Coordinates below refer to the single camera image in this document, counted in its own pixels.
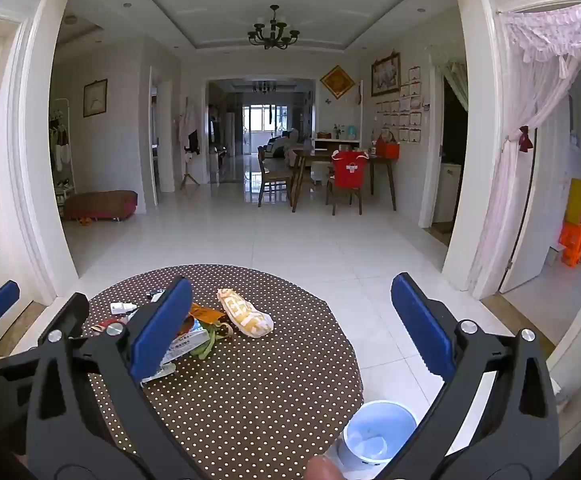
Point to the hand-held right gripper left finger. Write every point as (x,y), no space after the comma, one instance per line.
(163,330)

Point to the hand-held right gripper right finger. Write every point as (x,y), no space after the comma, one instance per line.
(423,330)

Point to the blue white medicine box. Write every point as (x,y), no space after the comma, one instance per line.
(190,342)

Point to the orange packet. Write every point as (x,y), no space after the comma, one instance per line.
(208,314)

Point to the yellow white snack bag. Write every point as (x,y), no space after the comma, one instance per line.
(245,315)

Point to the light blue waste bin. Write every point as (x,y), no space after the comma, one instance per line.
(370,425)

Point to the person's right hand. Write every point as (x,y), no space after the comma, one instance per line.
(324,469)

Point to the small red wrapper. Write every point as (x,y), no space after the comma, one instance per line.
(101,324)

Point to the white flat packet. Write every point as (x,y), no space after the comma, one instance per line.
(160,373)

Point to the white dropper bottle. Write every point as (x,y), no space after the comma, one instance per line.
(120,307)

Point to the green wrapper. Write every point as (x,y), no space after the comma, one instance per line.
(210,344)

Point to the brown ottoman bench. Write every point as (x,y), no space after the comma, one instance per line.
(100,202)

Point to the round table brown dotted cloth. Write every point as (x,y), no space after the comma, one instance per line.
(270,395)

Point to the wooden dining chair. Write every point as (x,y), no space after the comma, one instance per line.
(343,197)
(273,177)

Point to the white clothes rack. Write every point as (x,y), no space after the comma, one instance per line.
(60,155)

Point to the red garment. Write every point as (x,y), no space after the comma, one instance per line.
(350,170)

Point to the yellow box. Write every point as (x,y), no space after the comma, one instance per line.
(577,200)

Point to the wooden dining table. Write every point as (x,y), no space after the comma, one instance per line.
(315,154)

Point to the coat stand with white garment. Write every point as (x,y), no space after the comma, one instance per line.
(189,125)

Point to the teal jar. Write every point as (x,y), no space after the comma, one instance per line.
(351,132)

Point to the red curtain tie bow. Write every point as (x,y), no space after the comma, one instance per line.
(525,138)

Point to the grey sofa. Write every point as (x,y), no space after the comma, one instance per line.
(283,146)

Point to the pink sheer curtain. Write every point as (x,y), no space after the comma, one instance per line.
(535,110)

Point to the white lace door curtain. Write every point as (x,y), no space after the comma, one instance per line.
(458,72)

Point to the small black chandelier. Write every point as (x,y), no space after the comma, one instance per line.
(264,87)

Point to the large black chandelier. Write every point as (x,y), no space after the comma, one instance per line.
(273,35)

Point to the group of wall certificates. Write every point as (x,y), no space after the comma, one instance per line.
(403,120)

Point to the small framed wall picture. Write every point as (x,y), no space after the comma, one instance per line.
(95,97)

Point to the large framed wall picture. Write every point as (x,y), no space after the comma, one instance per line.
(385,75)

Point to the red gold diamond wall decoration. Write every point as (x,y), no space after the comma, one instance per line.
(337,81)

